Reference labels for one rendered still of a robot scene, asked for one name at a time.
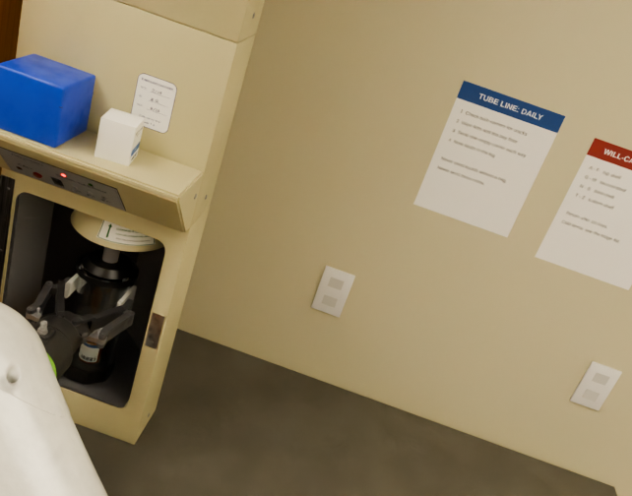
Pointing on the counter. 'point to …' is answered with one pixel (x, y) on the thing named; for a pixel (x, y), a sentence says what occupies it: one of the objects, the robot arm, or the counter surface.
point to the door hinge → (1, 236)
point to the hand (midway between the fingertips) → (102, 288)
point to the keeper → (155, 331)
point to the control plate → (61, 177)
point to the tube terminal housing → (39, 28)
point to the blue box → (41, 99)
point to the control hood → (114, 174)
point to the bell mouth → (112, 234)
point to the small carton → (119, 137)
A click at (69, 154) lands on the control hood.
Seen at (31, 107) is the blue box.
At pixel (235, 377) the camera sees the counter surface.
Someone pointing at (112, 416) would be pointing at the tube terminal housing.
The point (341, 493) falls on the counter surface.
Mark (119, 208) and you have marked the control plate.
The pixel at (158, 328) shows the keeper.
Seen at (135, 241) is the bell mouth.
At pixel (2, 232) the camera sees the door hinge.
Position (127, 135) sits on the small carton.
